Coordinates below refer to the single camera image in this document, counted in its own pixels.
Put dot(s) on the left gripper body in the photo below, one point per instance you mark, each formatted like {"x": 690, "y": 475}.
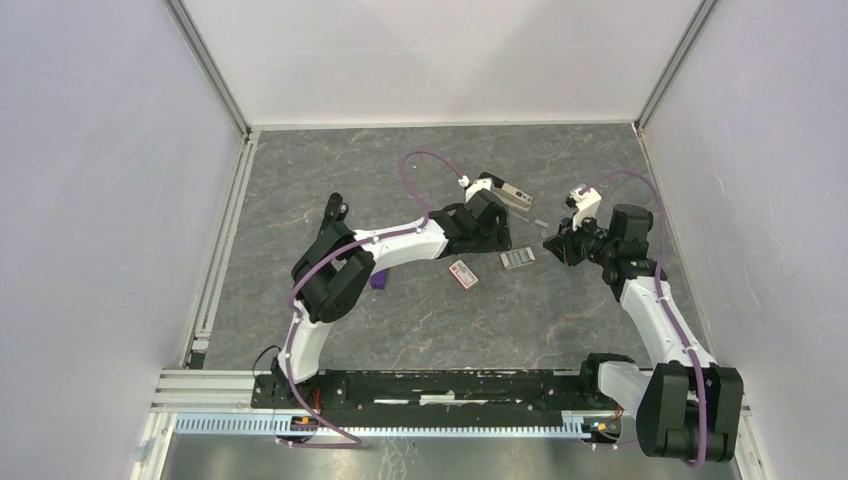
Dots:
{"x": 492, "y": 240}

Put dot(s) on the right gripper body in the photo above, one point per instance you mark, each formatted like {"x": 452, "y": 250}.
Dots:
{"x": 579, "y": 245}

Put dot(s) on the staple tray box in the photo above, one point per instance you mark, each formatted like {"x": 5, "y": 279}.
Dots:
{"x": 517, "y": 258}

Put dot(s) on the black stapler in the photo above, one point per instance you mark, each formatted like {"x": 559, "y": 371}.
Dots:
{"x": 335, "y": 211}

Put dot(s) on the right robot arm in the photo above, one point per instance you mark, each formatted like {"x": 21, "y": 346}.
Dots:
{"x": 688, "y": 408}

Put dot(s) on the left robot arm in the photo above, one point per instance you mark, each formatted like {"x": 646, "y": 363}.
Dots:
{"x": 331, "y": 275}

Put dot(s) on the red white staple box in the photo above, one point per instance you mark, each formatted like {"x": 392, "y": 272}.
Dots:
{"x": 463, "y": 274}

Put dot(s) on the purple red block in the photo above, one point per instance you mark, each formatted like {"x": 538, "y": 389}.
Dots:
{"x": 379, "y": 280}

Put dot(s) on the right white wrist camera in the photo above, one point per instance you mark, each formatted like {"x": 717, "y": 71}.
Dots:
{"x": 584, "y": 203}

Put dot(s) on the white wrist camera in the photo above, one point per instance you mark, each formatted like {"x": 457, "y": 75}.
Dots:
{"x": 584, "y": 203}
{"x": 472, "y": 187}

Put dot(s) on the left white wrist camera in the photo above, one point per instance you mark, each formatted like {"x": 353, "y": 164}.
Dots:
{"x": 472, "y": 187}

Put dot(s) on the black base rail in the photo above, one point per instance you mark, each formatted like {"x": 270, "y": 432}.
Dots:
{"x": 438, "y": 398}

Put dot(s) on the white cable duct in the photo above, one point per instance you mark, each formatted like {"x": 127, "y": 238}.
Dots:
{"x": 271, "y": 424}

